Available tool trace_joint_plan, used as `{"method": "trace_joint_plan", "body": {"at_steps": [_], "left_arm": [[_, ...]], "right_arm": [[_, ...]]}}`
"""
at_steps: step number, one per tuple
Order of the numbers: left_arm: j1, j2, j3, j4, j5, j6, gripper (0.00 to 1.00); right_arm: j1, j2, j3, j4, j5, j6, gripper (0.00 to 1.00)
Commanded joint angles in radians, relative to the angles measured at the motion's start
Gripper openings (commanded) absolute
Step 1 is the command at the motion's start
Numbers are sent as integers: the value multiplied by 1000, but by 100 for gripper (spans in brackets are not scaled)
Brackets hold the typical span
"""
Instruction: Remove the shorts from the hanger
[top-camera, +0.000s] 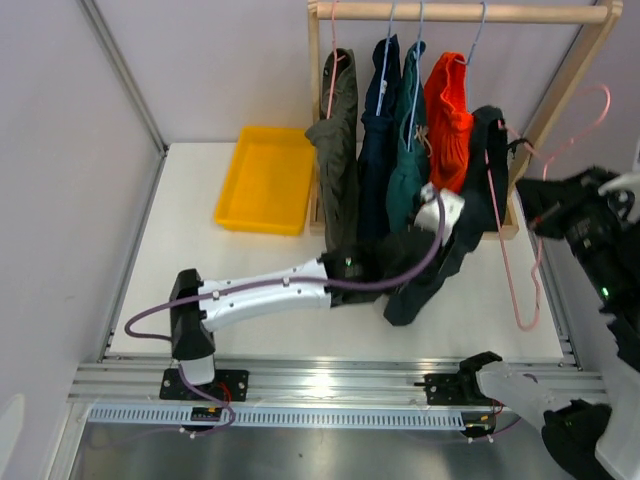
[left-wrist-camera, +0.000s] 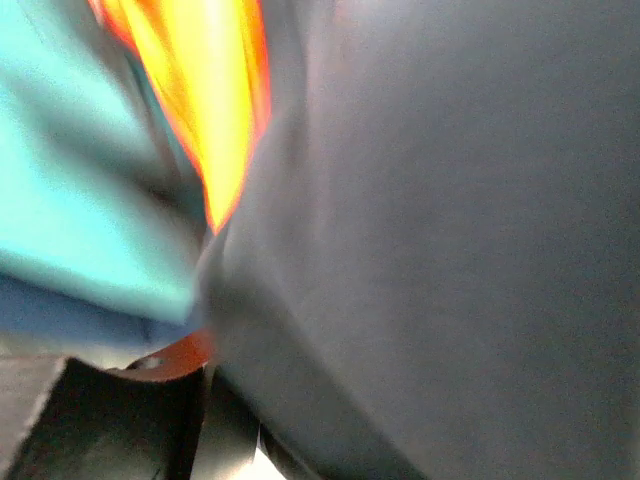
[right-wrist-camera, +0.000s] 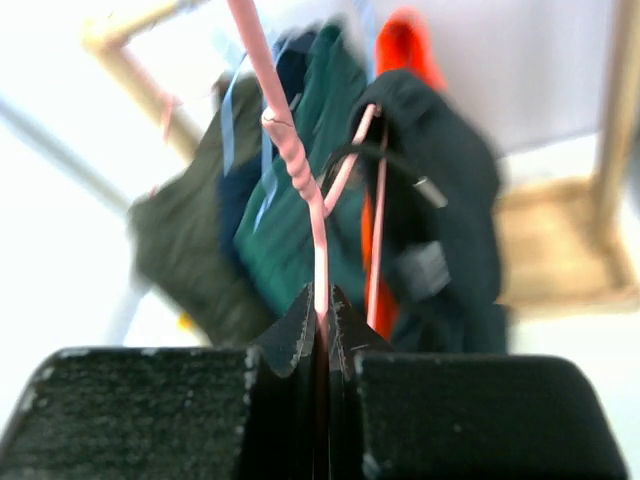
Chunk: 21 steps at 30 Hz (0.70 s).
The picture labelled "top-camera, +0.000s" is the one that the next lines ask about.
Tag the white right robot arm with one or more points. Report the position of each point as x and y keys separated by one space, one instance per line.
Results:
x=587 y=440

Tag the teal green shorts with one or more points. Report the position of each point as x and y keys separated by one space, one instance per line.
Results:
x=411 y=168

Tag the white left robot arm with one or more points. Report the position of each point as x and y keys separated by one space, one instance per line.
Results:
x=348 y=275

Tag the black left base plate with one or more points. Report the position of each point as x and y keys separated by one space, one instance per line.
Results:
x=228 y=385

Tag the aluminium mounting rail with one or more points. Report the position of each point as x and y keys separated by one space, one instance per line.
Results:
x=319 y=381

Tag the blue hanger with orange shorts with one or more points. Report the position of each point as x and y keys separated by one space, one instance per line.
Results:
x=468 y=59

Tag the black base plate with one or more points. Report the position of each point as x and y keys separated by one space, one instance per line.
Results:
x=444 y=389
x=228 y=385

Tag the pink hanger with black shorts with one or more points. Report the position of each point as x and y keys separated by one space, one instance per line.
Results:
x=548 y=161

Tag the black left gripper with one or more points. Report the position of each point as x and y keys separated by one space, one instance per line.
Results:
x=436 y=266

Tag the black shorts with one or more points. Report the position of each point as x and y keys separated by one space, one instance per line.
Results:
x=485 y=195

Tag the navy blue shorts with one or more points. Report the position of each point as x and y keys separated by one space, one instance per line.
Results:
x=378 y=151

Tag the yellow plastic tray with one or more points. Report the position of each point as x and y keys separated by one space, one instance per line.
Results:
x=268 y=183

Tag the orange shorts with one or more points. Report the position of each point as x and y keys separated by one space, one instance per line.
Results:
x=450 y=123

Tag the white slotted cable duct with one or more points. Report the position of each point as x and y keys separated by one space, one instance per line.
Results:
x=412 y=419

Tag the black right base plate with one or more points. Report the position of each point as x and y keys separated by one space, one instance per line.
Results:
x=444 y=389

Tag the olive green shorts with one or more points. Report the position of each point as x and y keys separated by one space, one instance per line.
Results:
x=336 y=148

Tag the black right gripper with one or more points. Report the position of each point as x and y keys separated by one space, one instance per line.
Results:
x=546 y=202

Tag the wooden clothes rack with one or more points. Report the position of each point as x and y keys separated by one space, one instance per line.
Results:
x=596 y=23

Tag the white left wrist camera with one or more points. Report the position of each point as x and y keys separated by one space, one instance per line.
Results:
x=439 y=209

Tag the blue hanger with teal shorts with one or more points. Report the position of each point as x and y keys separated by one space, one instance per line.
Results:
x=417 y=54

